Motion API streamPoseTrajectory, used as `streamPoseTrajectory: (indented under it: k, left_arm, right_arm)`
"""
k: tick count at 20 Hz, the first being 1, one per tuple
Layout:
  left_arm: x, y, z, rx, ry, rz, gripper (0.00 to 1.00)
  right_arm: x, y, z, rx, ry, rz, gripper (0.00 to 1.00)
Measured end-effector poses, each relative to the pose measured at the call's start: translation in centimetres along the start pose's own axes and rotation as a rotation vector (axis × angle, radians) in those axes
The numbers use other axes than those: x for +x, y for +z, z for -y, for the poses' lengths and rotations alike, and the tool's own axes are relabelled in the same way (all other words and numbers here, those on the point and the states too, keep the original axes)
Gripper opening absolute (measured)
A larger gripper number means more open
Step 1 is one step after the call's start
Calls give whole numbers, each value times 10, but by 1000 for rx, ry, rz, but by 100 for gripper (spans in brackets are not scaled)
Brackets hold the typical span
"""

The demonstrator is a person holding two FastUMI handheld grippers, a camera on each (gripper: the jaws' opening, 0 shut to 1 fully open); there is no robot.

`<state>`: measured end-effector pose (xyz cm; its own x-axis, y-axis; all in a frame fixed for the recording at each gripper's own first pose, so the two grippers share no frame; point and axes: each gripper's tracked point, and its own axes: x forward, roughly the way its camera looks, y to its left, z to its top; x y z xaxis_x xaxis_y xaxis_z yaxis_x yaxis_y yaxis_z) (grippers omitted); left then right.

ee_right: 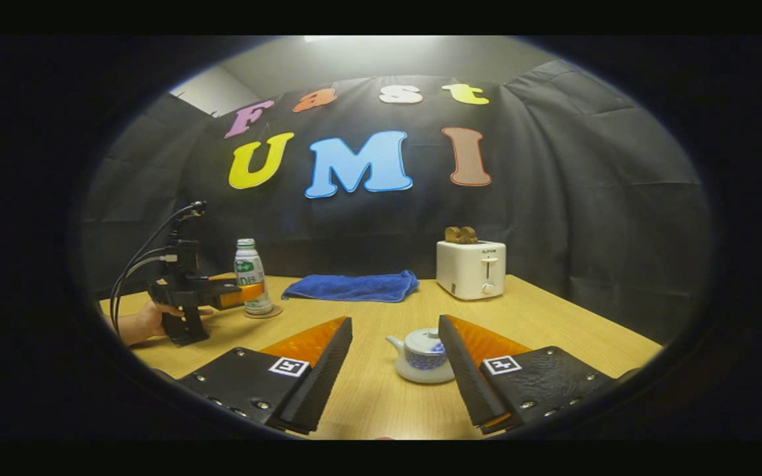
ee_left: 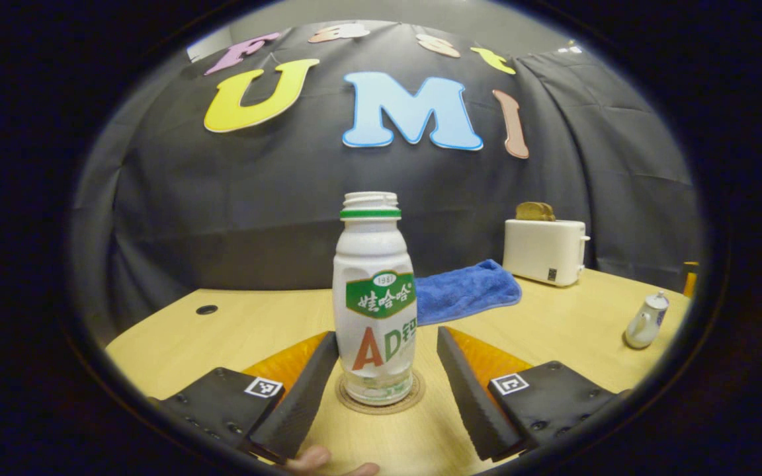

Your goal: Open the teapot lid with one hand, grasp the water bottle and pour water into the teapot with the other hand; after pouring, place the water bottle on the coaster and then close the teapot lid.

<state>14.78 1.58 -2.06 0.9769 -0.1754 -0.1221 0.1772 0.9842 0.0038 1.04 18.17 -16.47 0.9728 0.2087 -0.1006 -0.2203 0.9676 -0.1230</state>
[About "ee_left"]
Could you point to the black backdrop cloth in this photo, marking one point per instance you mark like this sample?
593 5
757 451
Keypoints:
288 198

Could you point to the white water bottle green label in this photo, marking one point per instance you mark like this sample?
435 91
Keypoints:
374 297

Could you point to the round brown coaster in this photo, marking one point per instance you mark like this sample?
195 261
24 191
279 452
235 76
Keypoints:
381 409

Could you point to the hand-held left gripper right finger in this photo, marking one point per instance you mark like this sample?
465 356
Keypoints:
470 396

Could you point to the blue towel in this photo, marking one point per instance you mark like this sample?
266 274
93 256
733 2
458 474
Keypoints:
467 291

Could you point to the white teacup blue pattern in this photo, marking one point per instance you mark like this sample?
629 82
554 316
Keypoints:
642 327

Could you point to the white toaster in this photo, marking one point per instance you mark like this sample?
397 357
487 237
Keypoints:
543 254

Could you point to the brown toast slice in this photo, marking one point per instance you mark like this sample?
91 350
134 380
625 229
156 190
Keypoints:
535 211

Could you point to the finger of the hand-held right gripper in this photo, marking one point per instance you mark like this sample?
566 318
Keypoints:
690 281

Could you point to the white teacup lid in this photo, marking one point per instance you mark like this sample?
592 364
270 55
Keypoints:
659 302

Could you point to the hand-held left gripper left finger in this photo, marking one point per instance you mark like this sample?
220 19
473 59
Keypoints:
301 396

